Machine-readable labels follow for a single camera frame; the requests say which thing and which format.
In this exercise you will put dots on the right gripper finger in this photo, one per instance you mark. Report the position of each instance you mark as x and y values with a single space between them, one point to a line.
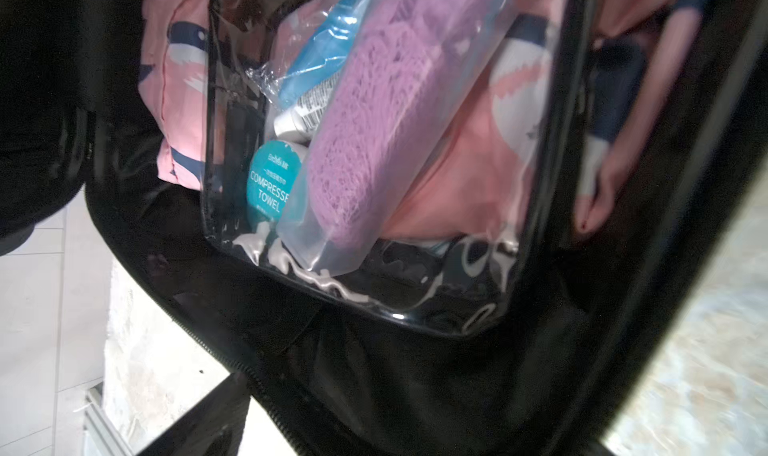
214 426

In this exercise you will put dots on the clear black-trimmed toiletry pouch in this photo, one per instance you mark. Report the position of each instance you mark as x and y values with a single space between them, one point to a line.
314 144

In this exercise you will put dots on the blue hard-shell suitcase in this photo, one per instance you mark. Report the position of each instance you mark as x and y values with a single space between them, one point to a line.
547 379

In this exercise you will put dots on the pink navy patterned garment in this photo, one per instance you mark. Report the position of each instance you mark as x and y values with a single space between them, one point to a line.
481 175

